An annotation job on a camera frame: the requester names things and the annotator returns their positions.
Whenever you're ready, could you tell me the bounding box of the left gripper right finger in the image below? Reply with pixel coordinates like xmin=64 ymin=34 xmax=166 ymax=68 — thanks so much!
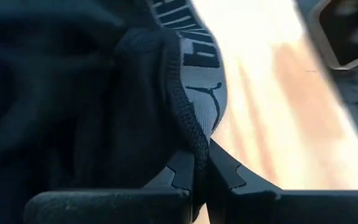
xmin=206 ymin=138 xmax=358 ymax=224

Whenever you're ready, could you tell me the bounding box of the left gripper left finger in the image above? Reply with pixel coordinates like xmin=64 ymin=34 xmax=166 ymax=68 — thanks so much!
xmin=23 ymin=151 xmax=195 ymax=224

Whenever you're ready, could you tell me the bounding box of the black underwear grey printed waistband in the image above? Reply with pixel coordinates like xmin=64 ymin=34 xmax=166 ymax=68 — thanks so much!
xmin=0 ymin=0 xmax=229 ymax=224

